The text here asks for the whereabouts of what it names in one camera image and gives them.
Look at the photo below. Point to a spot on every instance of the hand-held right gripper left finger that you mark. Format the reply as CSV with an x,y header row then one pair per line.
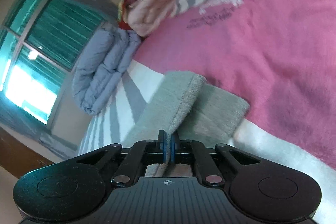
x,y
163,146

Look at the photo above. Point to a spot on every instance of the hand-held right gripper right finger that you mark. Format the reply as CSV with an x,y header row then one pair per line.
x,y
173,148

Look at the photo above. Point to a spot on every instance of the grey-green towel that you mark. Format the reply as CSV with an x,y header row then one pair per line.
x,y
215,108

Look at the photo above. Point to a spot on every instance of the grey white striped bed sheet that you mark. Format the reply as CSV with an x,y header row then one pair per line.
x,y
136,82

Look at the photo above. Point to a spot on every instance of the folded blue-grey duvet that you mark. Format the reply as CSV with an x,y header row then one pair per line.
x,y
105,69

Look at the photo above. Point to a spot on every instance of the brown wooden cabinet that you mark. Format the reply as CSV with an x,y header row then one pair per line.
x,y
23,155

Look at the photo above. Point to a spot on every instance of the pink garment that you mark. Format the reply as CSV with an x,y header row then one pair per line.
x,y
275,43

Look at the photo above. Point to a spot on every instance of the window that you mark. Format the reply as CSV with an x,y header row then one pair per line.
x,y
60,22

